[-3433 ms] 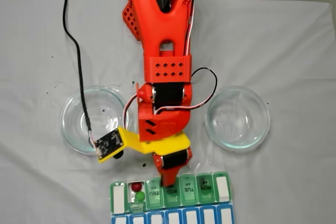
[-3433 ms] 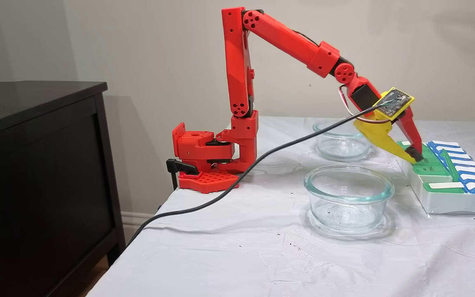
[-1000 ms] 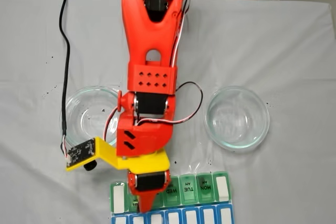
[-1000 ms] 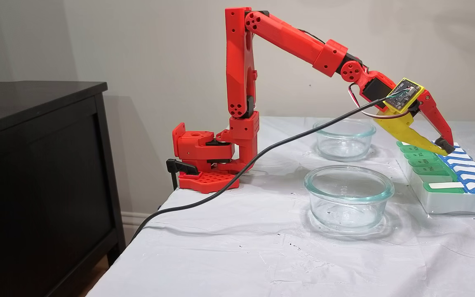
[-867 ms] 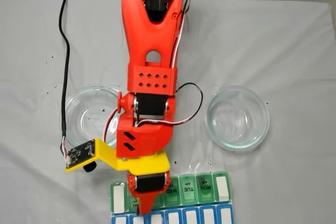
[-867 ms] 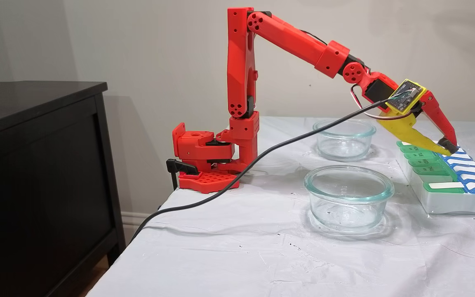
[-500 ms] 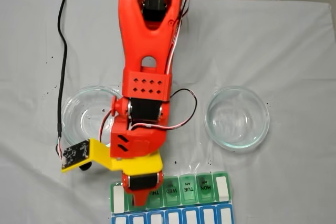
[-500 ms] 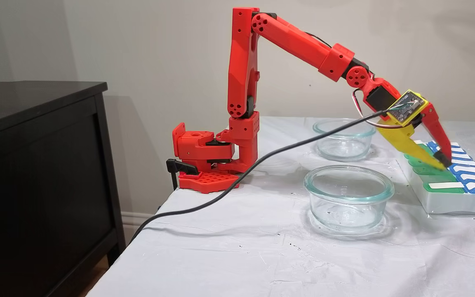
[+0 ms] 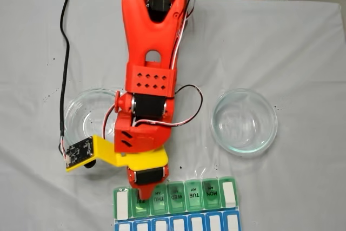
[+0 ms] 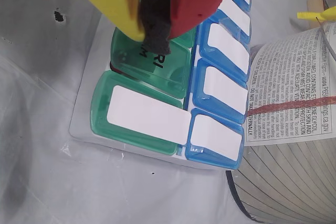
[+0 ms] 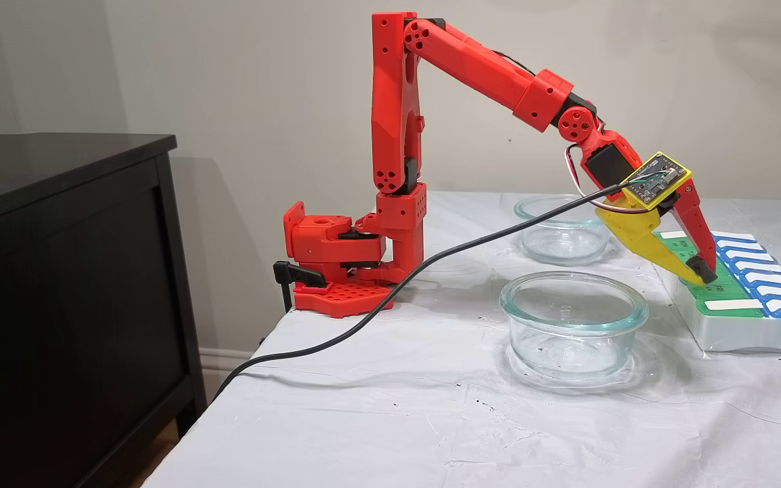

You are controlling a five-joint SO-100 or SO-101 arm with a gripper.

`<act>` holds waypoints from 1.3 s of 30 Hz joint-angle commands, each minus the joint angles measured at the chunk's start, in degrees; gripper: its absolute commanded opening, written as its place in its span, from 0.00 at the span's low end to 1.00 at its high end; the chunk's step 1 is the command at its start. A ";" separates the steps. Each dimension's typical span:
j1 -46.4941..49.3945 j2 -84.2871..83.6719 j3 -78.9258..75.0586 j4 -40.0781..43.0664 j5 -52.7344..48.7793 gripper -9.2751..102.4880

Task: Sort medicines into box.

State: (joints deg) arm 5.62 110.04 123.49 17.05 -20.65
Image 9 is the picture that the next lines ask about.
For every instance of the clear glass bowl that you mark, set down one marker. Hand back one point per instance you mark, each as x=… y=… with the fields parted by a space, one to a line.
x=229 y=139
x=78 y=106

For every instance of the weekly pill organizer box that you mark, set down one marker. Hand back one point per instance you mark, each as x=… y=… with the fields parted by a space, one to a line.
x=194 y=214

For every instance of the circuit board camera yellow mount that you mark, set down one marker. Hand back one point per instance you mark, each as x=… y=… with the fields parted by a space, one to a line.
x=79 y=152

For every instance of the white tablecloth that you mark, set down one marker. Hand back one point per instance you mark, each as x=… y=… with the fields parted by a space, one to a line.
x=270 y=52

